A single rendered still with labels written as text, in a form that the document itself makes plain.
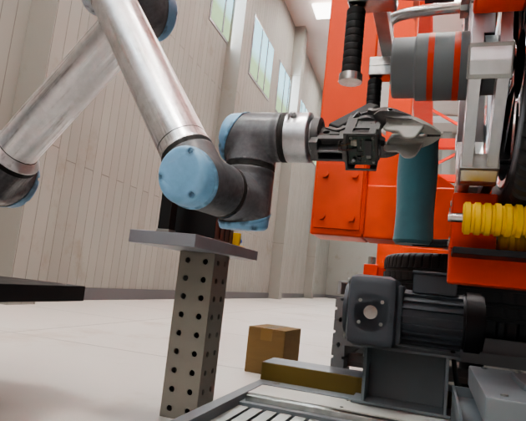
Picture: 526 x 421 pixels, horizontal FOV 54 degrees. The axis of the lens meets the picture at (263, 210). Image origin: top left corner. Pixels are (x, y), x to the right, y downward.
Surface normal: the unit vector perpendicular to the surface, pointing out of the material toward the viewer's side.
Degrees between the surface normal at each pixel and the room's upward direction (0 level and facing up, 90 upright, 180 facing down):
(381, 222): 90
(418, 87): 146
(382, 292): 90
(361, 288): 90
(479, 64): 135
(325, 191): 90
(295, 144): 123
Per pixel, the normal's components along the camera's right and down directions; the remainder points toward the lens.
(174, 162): -0.47, -0.12
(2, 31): 0.96, 0.07
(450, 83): -0.26, 0.73
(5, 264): -0.27, -0.16
